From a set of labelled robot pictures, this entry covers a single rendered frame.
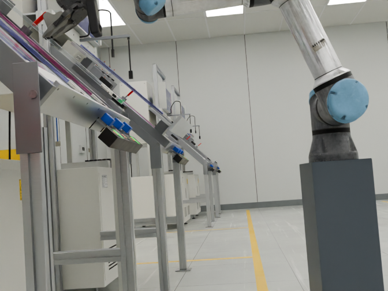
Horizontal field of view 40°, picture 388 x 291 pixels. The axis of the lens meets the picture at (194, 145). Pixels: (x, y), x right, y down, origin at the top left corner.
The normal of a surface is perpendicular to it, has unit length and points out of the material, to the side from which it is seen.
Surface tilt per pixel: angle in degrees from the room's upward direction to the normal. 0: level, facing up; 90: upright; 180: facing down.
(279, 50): 90
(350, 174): 90
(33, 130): 90
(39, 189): 90
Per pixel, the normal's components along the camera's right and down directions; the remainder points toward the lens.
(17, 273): 0.99, -0.07
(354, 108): 0.08, 0.04
